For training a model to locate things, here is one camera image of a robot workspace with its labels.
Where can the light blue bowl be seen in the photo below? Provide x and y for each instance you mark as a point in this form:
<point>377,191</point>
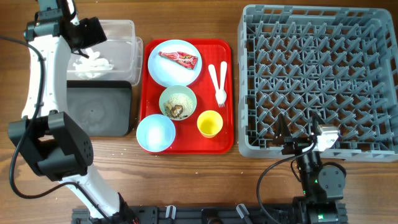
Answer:
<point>155,133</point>

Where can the yellow cup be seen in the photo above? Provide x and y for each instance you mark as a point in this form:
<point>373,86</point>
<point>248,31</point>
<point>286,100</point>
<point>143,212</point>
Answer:
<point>209,123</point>

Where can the red snack wrapper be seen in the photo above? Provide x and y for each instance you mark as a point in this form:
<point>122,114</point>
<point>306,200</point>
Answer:
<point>183,59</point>

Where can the clear plastic waste bin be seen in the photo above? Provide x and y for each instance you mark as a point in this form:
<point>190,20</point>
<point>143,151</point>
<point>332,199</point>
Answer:
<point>123,49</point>

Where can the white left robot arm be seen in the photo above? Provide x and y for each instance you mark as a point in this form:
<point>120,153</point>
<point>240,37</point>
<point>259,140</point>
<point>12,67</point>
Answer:
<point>50,142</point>

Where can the rice and food scraps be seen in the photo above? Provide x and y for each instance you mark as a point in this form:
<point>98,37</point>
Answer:
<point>178,106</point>

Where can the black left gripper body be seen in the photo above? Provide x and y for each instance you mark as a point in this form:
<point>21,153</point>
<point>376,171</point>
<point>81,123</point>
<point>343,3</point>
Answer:
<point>88,34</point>

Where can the white plastic fork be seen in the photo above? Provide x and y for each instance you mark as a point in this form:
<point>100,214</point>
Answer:
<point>221,94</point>

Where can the red serving tray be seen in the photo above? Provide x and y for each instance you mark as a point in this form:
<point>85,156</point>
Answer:
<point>188,139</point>

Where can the white plastic spoon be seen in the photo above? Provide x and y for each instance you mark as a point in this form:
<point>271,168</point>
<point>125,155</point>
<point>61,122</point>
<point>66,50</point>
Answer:
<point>212,71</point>

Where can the grey dishwasher rack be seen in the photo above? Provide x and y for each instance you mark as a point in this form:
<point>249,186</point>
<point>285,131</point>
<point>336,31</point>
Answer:
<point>337,62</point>

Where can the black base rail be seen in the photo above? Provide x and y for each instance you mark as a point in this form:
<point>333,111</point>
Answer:
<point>283,213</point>

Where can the black plastic tray bin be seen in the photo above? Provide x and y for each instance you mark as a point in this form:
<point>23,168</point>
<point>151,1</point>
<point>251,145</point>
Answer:
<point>100,108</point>

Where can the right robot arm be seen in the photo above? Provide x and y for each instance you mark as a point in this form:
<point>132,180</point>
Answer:
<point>322,182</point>

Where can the light blue plate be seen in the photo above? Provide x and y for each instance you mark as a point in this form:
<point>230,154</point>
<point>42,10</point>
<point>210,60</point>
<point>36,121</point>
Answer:
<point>165,71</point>

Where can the crumpled white tissue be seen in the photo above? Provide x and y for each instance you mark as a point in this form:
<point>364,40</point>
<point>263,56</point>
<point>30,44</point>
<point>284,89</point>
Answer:
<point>92,66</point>

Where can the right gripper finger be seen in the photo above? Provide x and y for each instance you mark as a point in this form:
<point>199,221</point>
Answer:
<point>317,123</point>
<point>282,128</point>

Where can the green bowl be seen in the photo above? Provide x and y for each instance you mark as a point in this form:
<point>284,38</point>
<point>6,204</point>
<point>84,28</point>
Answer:
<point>173,90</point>

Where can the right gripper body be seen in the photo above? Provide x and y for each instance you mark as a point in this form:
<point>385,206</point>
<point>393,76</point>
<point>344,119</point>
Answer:
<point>296,145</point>

